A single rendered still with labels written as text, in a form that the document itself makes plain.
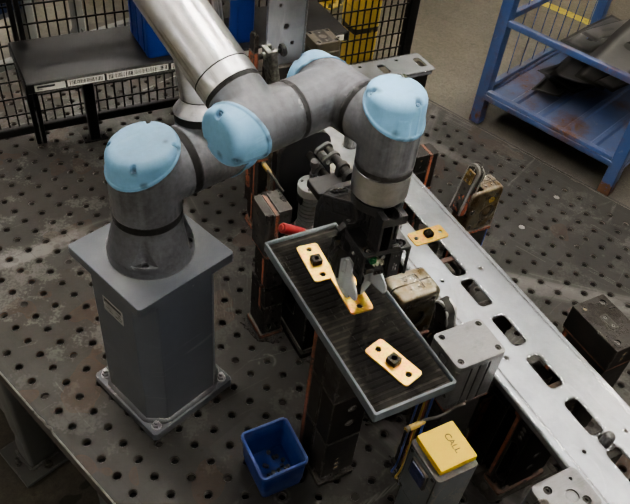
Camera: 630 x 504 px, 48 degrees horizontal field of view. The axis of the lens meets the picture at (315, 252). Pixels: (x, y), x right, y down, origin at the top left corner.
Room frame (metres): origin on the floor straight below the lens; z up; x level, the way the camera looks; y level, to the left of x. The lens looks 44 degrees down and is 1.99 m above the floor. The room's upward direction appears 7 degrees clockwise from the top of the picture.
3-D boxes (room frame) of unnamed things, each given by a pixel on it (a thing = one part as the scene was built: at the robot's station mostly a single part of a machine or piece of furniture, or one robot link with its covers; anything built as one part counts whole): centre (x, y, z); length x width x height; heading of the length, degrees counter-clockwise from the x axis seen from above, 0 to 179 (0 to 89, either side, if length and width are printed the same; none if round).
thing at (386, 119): (0.73, -0.07, 1.51); 0.09 x 0.08 x 0.11; 47
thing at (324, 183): (1.09, 0.00, 0.94); 0.18 x 0.13 x 0.49; 32
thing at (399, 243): (0.72, -0.08, 1.35); 0.09 x 0.08 x 0.12; 27
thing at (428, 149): (1.43, -0.23, 0.84); 0.11 x 0.08 x 0.29; 122
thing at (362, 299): (0.74, -0.06, 1.20); 0.08 x 0.04 x 0.01; 27
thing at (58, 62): (1.77, 0.42, 1.02); 0.90 x 0.22 x 0.03; 122
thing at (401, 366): (0.65, -0.13, 1.17); 0.08 x 0.04 x 0.01; 49
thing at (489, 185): (1.26, -0.35, 0.87); 0.12 x 0.09 x 0.35; 122
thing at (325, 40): (1.81, 0.05, 0.88); 0.08 x 0.08 x 0.36; 32
